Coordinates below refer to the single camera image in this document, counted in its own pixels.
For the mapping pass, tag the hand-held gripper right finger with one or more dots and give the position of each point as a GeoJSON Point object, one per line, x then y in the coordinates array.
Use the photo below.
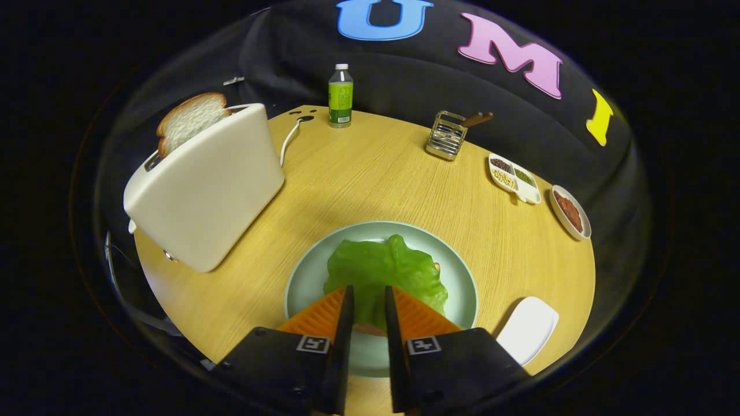
{"type": "Point", "coordinates": [396, 364]}

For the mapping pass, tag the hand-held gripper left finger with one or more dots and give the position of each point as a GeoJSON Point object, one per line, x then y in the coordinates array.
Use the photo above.
{"type": "Point", "coordinates": [341, 358]}

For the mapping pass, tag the green lettuce leaf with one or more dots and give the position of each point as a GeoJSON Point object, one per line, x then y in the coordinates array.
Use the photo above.
{"type": "Point", "coordinates": [381, 271]}

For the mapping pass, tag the toasted bread slice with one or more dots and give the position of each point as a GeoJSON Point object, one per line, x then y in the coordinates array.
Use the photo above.
{"type": "Point", "coordinates": [188, 121]}

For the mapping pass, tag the light green round plate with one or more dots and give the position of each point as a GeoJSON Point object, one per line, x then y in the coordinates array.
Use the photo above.
{"type": "Point", "coordinates": [306, 283]}

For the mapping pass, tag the white rounded square plate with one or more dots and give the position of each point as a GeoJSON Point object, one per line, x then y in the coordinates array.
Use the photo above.
{"type": "Point", "coordinates": [529, 329]}

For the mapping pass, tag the yellow beans pile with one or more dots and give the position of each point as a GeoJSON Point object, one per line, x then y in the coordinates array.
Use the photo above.
{"type": "Point", "coordinates": [504, 181]}

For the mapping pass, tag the white toaster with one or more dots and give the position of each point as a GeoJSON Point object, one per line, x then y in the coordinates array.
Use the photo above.
{"type": "Point", "coordinates": [208, 190]}

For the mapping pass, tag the white divided dish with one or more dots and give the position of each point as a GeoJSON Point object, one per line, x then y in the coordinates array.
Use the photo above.
{"type": "Point", "coordinates": [529, 190]}

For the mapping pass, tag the red beans pile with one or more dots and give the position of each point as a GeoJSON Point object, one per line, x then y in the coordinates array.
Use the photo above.
{"type": "Point", "coordinates": [501, 165]}

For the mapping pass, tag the green beans pile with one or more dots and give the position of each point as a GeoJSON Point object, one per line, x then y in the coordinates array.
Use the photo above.
{"type": "Point", "coordinates": [524, 177]}

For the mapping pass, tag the metal utensil holder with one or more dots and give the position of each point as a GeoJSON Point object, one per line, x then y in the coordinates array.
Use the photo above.
{"type": "Point", "coordinates": [445, 141]}

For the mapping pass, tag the red meat piece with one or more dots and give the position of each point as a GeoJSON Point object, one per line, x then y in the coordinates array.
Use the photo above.
{"type": "Point", "coordinates": [569, 212]}

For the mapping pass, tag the white oval plate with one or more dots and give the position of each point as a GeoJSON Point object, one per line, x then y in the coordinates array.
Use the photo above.
{"type": "Point", "coordinates": [578, 207]}

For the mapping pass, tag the green drink bottle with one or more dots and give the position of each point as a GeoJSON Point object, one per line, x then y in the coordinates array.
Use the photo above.
{"type": "Point", "coordinates": [340, 98]}

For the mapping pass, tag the white cloth clip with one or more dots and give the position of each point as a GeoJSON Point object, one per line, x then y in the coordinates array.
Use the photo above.
{"type": "Point", "coordinates": [233, 81]}

